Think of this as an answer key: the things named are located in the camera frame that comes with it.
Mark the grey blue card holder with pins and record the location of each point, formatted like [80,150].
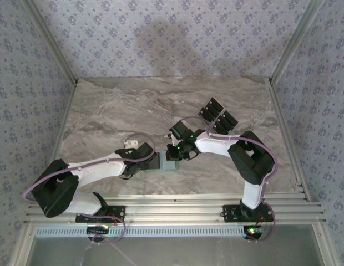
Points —
[169,165]

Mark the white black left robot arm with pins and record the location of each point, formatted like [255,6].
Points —
[100,170]

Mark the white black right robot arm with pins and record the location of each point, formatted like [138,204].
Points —
[216,144]

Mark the aluminium front rails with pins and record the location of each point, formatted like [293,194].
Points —
[174,210]

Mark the controller circuit board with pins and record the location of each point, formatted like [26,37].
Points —
[98,230]
[253,231]

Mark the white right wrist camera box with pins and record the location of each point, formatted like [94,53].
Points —
[174,140]

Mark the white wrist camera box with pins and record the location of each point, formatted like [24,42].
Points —
[174,140]
[131,143]

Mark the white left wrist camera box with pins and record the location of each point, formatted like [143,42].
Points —
[131,143]

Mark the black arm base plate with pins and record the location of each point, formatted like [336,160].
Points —
[230,213]
[120,210]

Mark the aluminium table side rail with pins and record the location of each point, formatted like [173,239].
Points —
[284,124]
[65,119]

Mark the aluminium frame post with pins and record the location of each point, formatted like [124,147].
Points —
[294,41]
[54,41]

